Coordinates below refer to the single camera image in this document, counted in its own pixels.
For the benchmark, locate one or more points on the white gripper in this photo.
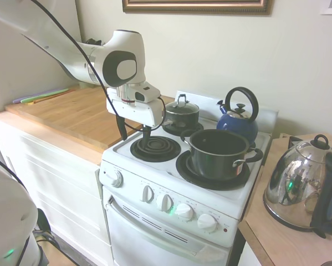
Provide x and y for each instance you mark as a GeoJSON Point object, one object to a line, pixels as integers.
{"type": "Point", "coordinates": [132, 112]}

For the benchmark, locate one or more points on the glass pot lid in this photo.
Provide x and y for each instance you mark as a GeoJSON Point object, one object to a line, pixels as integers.
{"type": "Point", "coordinates": [182, 106]}

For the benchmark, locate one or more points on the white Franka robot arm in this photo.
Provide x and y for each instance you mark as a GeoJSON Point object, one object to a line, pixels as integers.
{"type": "Point", "coordinates": [57, 47]}

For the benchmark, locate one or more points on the black burner under large pot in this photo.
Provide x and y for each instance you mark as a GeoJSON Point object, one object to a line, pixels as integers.
{"type": "Point", "coordinates": [183, 169]}

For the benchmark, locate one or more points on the large black pot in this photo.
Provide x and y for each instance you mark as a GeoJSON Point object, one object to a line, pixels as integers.
{"type": "Point", "coordinates": [215, 160]}

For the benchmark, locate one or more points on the bare black coil burner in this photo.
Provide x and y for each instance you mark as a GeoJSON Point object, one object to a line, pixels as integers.
{"type": "Point", "coordinates": [160, 147]}

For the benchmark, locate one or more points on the small black saucepan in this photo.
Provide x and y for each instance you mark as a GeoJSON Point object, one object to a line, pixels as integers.
{"type": "Point", "coordinates": [182, 119]}

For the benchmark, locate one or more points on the white oven dial knob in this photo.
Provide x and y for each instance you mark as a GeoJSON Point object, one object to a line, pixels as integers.
{"type": "Point", "coordinates": [116, 178]}

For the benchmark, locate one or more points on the black burner under saucepan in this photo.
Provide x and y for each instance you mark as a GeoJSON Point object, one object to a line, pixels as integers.
{"type": "Point", "coordinates": [193, 128]}

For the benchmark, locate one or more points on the white stove knob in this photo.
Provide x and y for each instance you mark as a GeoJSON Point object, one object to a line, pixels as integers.
{"type": "Point", "coordinates": [207, 222]}
{"type": "Point", "coordinates": [184, 212]}
{"type": "Point", "coordinates": [164, 202]}
{"type": "Point", "coordinates": [147, 193]}

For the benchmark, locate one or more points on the orange knife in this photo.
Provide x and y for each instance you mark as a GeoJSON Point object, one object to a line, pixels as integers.
{"type": "Point", "coordinates": [57, 95]}

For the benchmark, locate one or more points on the white kitchen cabinet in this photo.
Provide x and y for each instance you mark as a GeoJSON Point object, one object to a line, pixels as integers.
{"type": "Point", "coordinates": [57, 180]}

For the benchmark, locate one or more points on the green knife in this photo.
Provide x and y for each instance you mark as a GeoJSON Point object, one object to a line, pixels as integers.
{"type": "Point", "coordinates": [41, 99]}

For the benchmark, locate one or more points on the white electric stove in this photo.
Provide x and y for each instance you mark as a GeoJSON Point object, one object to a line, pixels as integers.
{"type": "Point", "coordinates": [160, 230]}

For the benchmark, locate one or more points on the blue whistling kettle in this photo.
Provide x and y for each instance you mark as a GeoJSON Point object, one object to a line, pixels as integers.
{"type": "Point", "coordinates": [237, 126]}

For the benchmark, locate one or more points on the coloured cutting boards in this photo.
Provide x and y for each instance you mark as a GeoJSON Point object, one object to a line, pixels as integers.
{"type": "Point", "coordinates": [35, 97]}

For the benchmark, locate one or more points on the white oven door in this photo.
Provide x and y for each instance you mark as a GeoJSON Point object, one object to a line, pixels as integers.
{"type": "Point", "coordinates": [154, 243]}

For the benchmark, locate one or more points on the gold framed picture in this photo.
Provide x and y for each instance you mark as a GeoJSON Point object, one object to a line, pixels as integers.
{"type": "Point", "coordinates": [196, 7]}

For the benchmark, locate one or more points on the silver electric kettle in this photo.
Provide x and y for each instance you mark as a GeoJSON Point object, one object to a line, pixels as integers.
{"type": "Point", "coordinates": [293, 177]}

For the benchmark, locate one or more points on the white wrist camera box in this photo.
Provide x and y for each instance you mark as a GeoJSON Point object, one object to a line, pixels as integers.
{"type": "Point", "coordinates": [149, 92]}

